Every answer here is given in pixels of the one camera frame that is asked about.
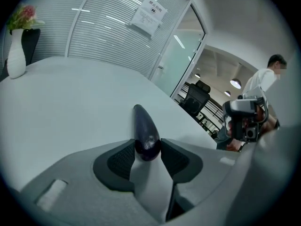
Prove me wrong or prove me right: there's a person's right hand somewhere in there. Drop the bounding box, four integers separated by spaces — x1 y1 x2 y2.
227 139 245 153

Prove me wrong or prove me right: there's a black office chair with backpack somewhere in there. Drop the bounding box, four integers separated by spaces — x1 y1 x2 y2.
0 28 41 82

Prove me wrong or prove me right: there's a purple eggplant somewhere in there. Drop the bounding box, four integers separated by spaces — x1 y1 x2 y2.
133 104 162 162

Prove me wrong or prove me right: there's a white ribbed vase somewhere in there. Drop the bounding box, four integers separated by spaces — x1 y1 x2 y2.
7 29 27 80

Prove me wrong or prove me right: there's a white paper sign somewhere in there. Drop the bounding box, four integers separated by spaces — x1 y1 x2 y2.
128 0 168 40

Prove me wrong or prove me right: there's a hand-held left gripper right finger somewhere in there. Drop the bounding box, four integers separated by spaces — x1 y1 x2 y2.
161 137 240 221

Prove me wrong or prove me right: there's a glass door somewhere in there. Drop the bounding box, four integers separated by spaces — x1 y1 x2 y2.
150 2 209 101

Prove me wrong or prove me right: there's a black mesh office chair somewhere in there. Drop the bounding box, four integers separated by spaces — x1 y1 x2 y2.
180 80 211 117

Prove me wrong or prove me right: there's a large round pendant lamp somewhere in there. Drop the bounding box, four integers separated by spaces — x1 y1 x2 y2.
230 78 242 90

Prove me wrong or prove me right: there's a black metal railing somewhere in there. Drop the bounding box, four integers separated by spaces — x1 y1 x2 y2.
199 97 224 127

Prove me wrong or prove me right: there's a grey rectangular table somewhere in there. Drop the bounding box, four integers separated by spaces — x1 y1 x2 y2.
0 56 218 193

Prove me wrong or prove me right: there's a person's right forearm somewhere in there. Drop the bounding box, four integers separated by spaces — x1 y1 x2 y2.
257 107 281 136

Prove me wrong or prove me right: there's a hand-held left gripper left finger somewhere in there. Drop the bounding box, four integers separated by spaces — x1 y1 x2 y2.
20 139 165 226

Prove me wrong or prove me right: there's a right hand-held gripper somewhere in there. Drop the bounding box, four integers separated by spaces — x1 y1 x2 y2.
222 86 270 143

